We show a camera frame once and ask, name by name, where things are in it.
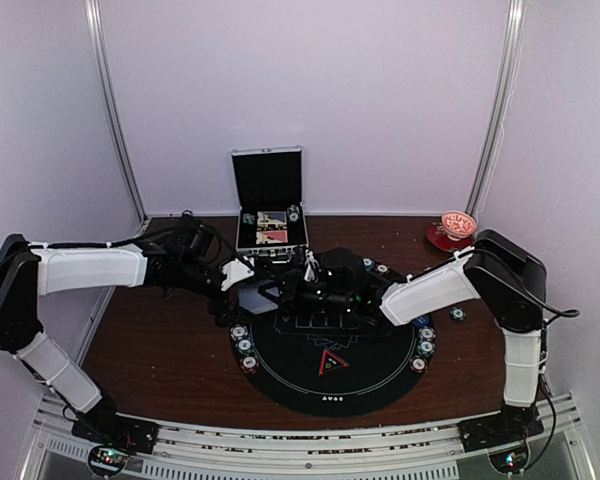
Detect red patterned bowl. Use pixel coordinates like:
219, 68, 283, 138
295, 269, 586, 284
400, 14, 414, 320
441, 211, 477, 241

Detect blue chips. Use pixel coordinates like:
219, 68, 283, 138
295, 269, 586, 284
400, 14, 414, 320
229, 324, 249, 342
418, 326, 436, 342

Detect teal chip stack in case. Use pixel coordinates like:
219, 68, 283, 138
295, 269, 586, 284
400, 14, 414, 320
242, 213, 256, 225

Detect green chips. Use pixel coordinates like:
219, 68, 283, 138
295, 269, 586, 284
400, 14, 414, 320
235, 337, 254, 356
363, 257, 375, 271
416, 339, 436, 358

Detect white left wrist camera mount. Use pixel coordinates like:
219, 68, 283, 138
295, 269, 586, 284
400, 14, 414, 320
221, 257, 256, 291

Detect red saucer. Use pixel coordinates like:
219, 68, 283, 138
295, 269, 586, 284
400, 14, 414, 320
425, 221, 476, 253

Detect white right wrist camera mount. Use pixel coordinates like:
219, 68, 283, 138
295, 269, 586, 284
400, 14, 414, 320
303, 249, 320, 282

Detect left aluminium frame post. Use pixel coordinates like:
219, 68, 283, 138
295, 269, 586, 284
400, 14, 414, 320
84, 0, 147, 223

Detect blue card deck box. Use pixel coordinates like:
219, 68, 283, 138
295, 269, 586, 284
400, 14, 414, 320
257, 211, 287, 229

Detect aluminium frame post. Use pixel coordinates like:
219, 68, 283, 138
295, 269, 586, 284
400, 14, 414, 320
465, 0, 526, 219
84, 0, 147, 223

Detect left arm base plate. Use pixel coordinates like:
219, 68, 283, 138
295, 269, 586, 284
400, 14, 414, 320
71, 417, 159, 454

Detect red triangle all-in marker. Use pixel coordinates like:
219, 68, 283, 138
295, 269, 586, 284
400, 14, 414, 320
318, 349, 350, 377

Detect aluminium poker case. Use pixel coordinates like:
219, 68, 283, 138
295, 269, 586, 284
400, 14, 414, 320
231, 145, 309, 263

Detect right aluminium frame post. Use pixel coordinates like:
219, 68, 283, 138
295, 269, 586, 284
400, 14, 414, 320
465, 0, 526, 219

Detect red card deck box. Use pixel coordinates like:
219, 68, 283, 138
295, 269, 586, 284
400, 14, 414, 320
256, 230, 288, 245

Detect green chip stack in case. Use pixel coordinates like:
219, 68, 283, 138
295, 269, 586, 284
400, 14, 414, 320
287, 205, 300, 223

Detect blue small blind button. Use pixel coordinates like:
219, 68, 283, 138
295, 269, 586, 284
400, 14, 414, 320
413, 315, 431, 328

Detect orange chips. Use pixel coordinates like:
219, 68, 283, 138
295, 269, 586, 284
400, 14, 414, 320
239, 355, 260, 375
409, 355, 428, 374
375, 264, 389, 275

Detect blue patterned card deck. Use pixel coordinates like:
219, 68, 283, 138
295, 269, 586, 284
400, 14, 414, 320
238, 287, 278, 315

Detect round black poker mat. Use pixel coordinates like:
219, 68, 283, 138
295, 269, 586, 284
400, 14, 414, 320
230, 287, 436, 417

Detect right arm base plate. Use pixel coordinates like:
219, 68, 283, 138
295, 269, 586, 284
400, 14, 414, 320
457, 410, 544, 452

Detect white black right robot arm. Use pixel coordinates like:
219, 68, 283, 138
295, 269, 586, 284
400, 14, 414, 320
250, 230, 546, 442

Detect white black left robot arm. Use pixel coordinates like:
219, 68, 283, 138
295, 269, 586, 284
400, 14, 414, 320
0, 215, 256, 444

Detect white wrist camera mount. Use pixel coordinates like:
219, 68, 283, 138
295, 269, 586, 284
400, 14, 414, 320
221, 257, 256, 291
303, 249, 320, 282

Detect green blue chip stack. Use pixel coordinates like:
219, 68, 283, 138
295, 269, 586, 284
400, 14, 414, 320
449, 306, 467, 322

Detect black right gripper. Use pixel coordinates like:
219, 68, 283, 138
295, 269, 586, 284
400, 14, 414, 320
259, 269, 354, 319

